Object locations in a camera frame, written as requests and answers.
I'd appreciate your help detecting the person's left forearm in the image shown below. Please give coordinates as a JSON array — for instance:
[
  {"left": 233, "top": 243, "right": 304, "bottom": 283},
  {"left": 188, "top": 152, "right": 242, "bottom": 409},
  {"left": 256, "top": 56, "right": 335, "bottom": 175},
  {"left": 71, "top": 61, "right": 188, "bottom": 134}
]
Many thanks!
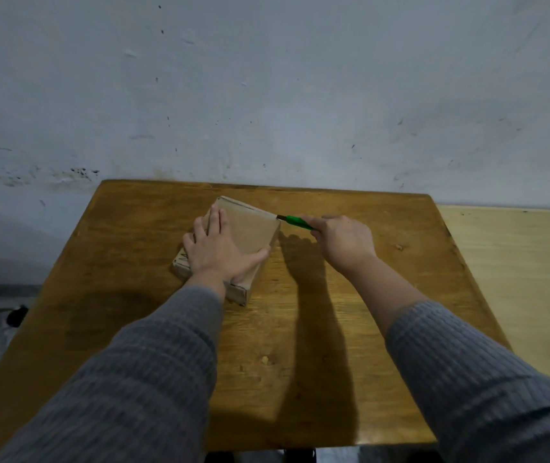
[{"left": 0, "top": 272, "right": 231, "bottom": 463}]

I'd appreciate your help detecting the person's left hand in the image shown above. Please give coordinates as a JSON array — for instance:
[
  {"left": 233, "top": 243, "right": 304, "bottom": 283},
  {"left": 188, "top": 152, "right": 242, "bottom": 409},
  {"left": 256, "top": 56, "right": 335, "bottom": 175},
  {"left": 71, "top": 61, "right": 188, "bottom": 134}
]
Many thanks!
[{"left": 182, "top": 204, "right": 271, "bottom": 288}]

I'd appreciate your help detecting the person's right forearm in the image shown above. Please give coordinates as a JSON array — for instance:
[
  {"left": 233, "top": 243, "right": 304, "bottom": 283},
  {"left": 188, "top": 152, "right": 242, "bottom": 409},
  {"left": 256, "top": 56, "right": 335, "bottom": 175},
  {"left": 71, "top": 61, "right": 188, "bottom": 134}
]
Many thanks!
[{"left": 338, "top": 254, "right": 550, "bottom": 463}]

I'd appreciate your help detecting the person's right hand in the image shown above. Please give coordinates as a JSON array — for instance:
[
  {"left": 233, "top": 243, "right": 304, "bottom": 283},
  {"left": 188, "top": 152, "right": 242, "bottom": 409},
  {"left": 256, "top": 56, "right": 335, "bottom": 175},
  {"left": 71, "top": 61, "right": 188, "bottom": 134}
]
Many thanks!
[{"left": 300, "top": 215, "right": 378, "bottom": 278}]

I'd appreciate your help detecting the green utility knife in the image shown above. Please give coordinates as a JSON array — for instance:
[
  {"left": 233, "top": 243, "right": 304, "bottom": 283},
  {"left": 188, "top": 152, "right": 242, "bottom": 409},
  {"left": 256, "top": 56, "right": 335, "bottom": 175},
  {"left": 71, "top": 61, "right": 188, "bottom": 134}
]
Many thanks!
[{"left": 275, "top": 214, "right": 317, "bottom": 232}]

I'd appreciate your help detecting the small black object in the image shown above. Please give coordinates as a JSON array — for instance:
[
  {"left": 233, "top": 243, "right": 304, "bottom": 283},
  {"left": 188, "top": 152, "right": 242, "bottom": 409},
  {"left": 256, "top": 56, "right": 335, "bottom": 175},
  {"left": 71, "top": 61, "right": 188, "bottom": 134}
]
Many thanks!
[{"left": 6, "top": 306, "right": 30, "bottom": 329}]

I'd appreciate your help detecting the brown cardboard box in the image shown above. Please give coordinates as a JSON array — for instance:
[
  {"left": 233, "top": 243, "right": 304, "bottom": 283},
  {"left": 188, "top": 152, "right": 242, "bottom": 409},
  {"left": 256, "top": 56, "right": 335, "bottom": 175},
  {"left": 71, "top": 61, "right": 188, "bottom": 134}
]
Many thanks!
[{"left": 172, "top": 195, "right": 282, "bottom": 307}]

